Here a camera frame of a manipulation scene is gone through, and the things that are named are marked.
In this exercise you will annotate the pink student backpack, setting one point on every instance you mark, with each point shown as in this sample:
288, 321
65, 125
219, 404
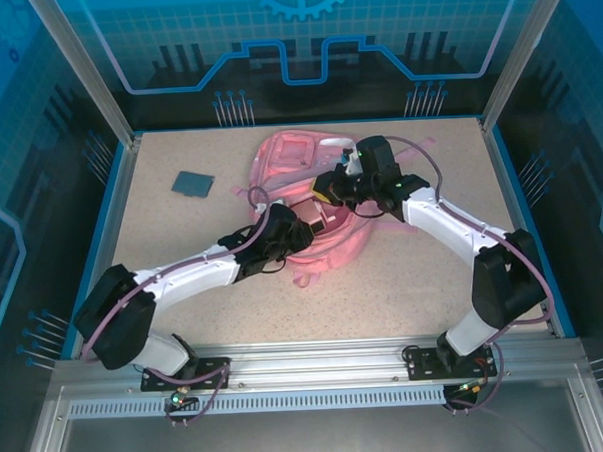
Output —
332, 249

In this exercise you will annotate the small grey-blue notebook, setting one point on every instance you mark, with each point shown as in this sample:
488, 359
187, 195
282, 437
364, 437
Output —
192, 184

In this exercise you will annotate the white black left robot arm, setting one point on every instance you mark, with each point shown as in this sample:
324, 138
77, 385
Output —
193, 271

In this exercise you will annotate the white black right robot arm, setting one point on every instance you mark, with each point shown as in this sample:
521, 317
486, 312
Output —
446, 219

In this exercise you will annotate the connector with green light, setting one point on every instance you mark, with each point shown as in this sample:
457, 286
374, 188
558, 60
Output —
181, 399
474, 387

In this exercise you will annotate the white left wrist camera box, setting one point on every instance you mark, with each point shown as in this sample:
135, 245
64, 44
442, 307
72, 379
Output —
260, 207

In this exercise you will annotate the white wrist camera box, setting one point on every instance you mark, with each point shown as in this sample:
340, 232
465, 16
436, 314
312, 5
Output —
351, 166
260, 207

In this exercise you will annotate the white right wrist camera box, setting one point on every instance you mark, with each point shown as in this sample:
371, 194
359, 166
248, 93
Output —
351, 166

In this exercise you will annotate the aluminium side rail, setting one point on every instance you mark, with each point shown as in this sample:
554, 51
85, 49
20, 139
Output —
511, 202
115, 219

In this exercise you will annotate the aluminium mounting rail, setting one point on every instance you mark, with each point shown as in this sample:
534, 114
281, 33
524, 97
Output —
312, 365

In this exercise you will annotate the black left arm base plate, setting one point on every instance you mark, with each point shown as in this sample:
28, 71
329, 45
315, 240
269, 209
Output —
215, 366

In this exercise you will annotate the aluminium frame post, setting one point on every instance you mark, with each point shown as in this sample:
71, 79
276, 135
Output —
84, 70
524, 51

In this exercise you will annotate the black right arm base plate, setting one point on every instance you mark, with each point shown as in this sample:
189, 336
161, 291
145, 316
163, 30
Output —
422, 363

